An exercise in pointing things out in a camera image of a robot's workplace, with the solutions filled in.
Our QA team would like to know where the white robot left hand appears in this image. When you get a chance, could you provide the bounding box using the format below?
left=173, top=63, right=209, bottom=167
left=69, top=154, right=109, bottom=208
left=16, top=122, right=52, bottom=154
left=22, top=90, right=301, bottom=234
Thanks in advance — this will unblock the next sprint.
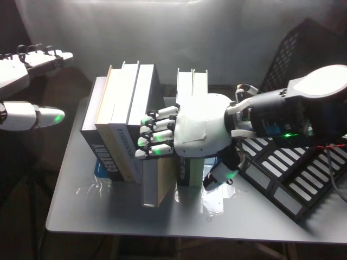
left=0, top=43, right=74, bottom=133

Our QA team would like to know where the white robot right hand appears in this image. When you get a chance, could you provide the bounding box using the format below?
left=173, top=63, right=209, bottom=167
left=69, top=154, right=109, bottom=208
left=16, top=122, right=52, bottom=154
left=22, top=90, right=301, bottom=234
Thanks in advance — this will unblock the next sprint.
left=134, top=93, right=241, bottom=192

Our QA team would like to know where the black Let It Be book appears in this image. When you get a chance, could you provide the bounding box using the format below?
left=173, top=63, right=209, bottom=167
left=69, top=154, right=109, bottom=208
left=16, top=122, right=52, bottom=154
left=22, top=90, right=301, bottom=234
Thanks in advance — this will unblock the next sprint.
left=126, top=63, right=166, bottom=129

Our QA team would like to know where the cream tan book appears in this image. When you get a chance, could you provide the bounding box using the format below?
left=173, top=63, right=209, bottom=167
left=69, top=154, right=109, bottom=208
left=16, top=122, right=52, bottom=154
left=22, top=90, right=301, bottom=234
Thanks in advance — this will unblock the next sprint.
left=141, top=157, right=178, bottom=209

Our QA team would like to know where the white Fashionopolis book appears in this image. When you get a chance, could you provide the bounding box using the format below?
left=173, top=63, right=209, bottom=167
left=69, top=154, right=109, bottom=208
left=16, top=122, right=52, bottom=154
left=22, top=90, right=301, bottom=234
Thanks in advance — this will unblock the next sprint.
left=107, top=60, right=144, bottom=183

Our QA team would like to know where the pale yellow spine book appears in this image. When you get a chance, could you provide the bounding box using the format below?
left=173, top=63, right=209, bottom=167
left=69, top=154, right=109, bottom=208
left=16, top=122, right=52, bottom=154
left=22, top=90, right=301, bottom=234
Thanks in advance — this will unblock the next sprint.
left=94, top=64, right=138, bottom=182

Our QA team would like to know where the black Century book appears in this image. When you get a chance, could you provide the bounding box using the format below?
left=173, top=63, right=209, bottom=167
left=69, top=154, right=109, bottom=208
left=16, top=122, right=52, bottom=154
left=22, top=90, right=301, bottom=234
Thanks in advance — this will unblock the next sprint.
left=80, top=75, right=126, bottom=182

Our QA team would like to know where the pale green book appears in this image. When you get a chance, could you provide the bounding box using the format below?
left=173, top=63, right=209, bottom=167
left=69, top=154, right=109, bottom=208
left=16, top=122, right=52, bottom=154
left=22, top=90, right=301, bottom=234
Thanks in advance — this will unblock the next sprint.
left=189, top=68, right=209, bottom=188

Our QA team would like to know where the black book grey label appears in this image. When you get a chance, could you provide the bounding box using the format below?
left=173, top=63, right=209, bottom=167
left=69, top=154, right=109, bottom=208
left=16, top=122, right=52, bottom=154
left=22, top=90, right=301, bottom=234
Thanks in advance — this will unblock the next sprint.
left=176, top=67, right=195, bottom=187

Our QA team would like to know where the black backdrop curtain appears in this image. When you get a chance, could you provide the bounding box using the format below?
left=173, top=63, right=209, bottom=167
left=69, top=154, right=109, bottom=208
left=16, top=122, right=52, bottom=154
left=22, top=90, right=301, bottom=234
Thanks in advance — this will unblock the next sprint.
left=0, top=0, right=28, bottom=52

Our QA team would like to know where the black three-slot file rack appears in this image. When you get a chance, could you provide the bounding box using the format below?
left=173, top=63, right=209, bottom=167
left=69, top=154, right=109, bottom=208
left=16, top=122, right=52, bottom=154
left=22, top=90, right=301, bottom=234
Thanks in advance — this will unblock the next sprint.
left=235, top=17, right=347, bottom=224

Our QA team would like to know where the white backdrop cloth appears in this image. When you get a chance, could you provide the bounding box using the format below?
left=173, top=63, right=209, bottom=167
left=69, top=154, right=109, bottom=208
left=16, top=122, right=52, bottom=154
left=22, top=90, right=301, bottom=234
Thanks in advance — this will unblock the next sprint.
left=15, top=0, right=347, bottom=93

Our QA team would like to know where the blue plastic book stand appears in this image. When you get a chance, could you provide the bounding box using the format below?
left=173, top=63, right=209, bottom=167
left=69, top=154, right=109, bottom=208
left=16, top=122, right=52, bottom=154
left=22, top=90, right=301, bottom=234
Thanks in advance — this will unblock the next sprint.
left=93, top=158, right=220, bottom=181

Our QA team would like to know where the black tripod stand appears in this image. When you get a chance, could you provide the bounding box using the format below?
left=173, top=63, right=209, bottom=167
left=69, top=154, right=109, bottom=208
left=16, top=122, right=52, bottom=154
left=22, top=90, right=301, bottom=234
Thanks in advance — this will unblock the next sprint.
left=24, top=162, right=48, bottom=260

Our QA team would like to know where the red twisted cable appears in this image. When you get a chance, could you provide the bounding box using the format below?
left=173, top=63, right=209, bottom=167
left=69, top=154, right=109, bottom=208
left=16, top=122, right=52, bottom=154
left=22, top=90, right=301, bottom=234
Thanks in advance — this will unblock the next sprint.
left=311, top=143, right=347, bottom=151

